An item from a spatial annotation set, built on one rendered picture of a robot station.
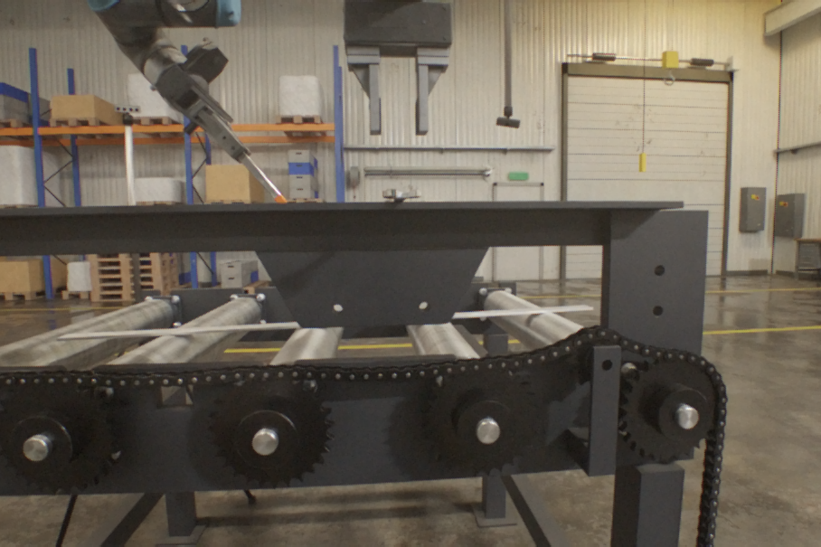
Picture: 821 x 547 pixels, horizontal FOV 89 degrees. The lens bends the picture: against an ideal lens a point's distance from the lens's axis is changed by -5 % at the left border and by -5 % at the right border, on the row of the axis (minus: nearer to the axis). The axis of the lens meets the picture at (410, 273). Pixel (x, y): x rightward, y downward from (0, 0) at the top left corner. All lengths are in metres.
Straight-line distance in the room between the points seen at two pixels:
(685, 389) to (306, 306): 0.56
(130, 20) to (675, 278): 0.93
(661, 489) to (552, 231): 0.45
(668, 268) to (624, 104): 10.80
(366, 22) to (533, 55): 10.45
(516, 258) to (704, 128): 5.42
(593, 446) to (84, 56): 11.75
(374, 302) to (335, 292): 0.06
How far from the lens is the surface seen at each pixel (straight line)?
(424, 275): 0.66
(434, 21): 0.60
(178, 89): 0.80
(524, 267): 10.23
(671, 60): 7.91
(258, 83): 10.42
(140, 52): 0.91
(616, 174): 11.15
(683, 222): 0.80
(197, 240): 0.71
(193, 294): 1.71
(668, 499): 0.89
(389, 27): 0.59
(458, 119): 10.14
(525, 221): 0.70
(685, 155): 12.20
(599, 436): 0.71
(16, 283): 10.57
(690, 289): 0.82
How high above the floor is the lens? 1.13
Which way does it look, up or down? 5 degrees down
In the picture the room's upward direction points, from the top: 1 degrees counter-clockwise
